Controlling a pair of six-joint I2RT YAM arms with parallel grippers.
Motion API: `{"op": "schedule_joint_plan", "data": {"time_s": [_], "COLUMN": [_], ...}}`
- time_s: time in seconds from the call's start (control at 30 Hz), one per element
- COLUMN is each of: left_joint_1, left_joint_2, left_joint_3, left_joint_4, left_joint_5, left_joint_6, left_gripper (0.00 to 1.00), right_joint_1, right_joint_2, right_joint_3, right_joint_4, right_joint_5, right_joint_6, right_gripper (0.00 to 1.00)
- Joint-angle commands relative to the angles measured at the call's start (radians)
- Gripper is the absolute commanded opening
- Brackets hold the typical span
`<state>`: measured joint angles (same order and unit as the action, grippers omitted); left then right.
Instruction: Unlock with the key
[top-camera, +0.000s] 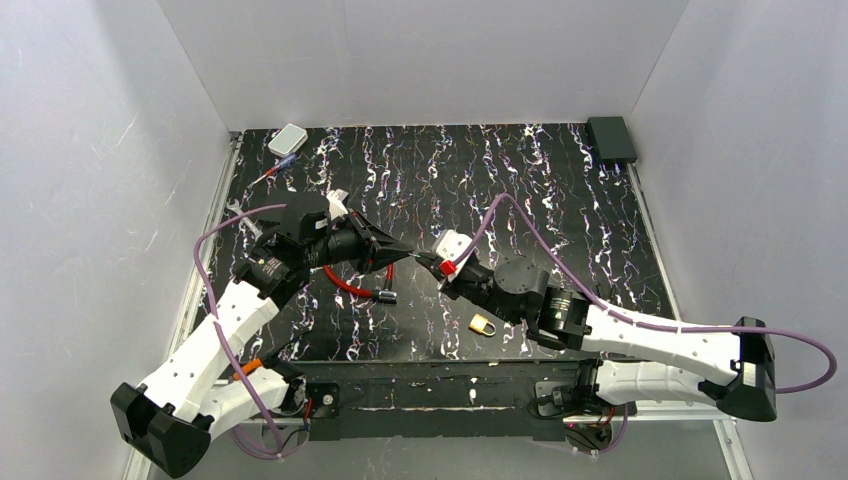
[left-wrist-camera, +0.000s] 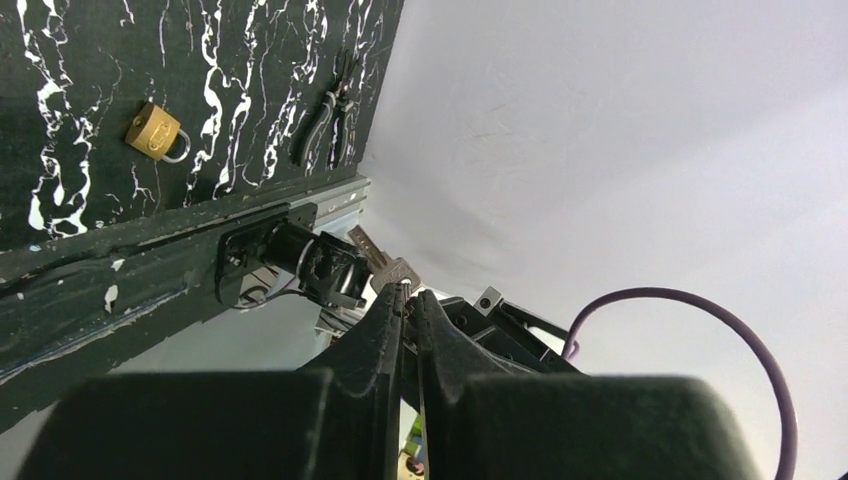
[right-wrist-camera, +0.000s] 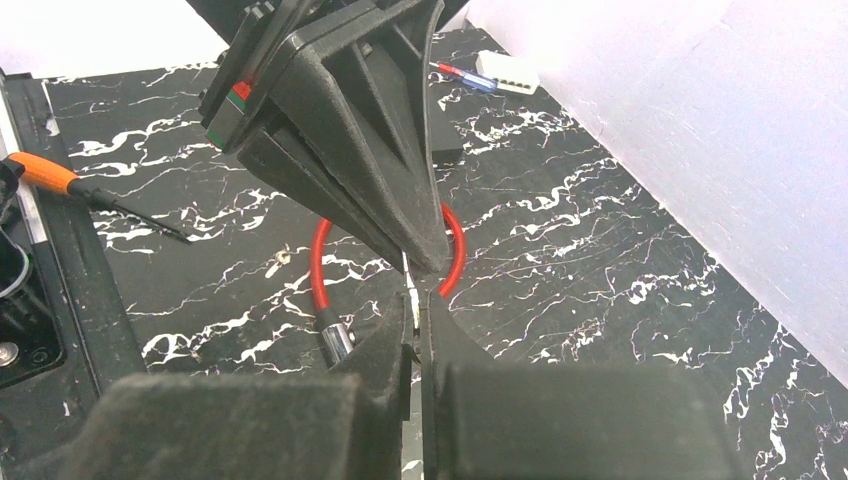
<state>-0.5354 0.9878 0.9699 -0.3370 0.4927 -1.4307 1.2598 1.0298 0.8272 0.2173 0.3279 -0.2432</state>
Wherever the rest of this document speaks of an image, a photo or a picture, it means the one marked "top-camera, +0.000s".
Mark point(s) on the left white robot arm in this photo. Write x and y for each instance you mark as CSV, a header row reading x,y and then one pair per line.
x,y
201,390

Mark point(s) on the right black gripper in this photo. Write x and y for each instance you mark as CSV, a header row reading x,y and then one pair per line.
x,y
461,280

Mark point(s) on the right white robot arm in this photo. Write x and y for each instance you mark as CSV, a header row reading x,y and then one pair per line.
x,y
651,358

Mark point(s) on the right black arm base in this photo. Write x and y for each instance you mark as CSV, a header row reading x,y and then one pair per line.
x,y
557,400

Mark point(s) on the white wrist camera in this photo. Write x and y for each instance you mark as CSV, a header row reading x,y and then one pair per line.
x,y
337,200
447,248

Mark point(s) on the red blue screwdriver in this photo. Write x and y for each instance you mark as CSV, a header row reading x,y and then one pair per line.
x,y
282,164

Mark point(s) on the brass padlock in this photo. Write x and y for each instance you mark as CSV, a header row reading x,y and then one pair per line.
x,y
482,326

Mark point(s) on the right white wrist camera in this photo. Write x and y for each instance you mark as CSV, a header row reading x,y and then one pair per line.
x,y
447,248

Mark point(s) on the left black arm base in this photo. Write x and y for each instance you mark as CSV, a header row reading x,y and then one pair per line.
x,y
325,399

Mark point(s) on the black corner box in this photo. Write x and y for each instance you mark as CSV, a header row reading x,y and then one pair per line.
x,y
611,140

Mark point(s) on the white rectangular box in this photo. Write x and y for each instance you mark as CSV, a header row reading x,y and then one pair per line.
x,y
287,140

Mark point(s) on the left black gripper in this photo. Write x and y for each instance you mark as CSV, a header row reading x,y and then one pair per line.
x,y
361,240

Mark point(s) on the orange cable connector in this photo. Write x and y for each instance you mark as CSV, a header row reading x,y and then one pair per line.
x,y
248,368

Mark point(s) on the silver wrench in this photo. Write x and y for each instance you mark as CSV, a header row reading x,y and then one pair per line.
x,y
235,207

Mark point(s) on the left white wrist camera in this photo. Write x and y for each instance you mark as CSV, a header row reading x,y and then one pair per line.
x,y
337,200

